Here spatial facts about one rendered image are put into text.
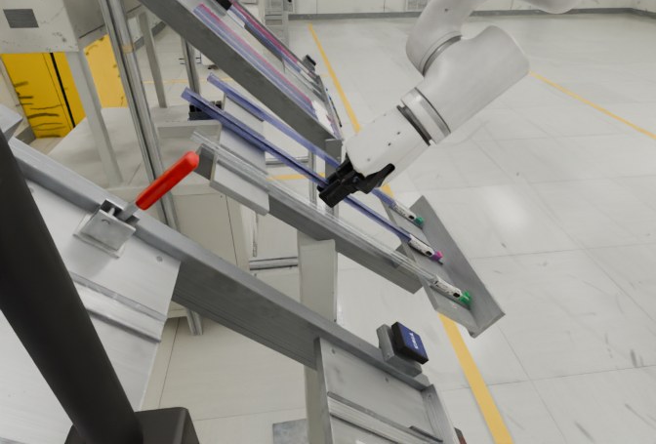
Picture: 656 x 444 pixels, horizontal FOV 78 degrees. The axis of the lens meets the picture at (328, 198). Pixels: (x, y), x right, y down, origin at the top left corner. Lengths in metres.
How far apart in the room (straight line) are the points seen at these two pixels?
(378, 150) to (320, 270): 0.25
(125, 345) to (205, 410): 1.15
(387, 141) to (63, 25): 0.85
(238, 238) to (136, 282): 1.02
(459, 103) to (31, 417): 0.52
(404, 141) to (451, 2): 0.19
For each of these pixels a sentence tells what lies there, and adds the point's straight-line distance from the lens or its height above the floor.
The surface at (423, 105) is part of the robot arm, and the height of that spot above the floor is 1.04.
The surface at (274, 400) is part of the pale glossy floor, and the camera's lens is 1.44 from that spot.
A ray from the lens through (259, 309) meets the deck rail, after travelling 0.45.
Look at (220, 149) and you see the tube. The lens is 0.48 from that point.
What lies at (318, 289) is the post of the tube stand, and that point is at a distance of 0.74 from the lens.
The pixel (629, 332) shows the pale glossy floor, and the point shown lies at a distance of 1.94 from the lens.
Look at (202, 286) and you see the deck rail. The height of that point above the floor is 0.95.
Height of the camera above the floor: 1.23
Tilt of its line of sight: 33 degrees down
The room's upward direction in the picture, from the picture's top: straight up
